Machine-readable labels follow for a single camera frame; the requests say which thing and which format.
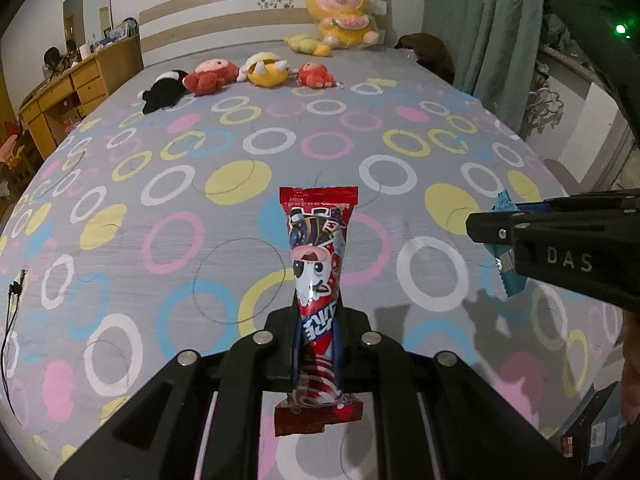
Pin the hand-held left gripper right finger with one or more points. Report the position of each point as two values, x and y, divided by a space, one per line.
357 360

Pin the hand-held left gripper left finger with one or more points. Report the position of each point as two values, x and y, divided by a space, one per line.
280 360

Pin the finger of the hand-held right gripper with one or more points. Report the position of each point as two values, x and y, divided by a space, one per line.
600 199
492 227

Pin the blue foil wrapper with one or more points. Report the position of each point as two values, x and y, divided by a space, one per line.
511 275

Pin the red cartoon snack wrapper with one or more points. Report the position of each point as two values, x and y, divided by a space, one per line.
315 260

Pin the person's right hand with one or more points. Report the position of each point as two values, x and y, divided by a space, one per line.
627 360

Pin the patterned hanging cloth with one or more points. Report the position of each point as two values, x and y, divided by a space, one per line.
545 105

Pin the bed with patterned sheet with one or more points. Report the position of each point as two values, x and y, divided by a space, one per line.
350 170

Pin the blue box with red label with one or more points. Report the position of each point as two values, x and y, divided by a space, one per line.
595 420

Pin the dark brown plush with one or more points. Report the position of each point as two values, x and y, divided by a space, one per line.
430 55

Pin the teal leaf-print curtain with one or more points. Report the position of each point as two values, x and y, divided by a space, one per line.
480 35

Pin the small red plush toy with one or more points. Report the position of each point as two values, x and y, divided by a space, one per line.
314 76

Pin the large yellow plush doll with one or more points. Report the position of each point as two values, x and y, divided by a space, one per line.
342 20

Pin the small yellow plush toy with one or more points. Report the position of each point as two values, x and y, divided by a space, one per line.
310 45

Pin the round yellow plush toy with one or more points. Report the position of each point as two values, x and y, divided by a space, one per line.
265 72

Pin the red plush monkey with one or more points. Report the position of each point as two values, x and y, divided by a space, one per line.
207 77

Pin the black and white plush toy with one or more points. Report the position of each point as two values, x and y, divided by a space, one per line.
162 87

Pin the wooden dresser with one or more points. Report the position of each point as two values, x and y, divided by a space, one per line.
85 80

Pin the red orange toy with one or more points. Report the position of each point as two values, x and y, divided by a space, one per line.
12 147

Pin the blue toy box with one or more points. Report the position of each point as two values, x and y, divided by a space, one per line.
120 30

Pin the wall mirror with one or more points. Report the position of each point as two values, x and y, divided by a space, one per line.
82 15

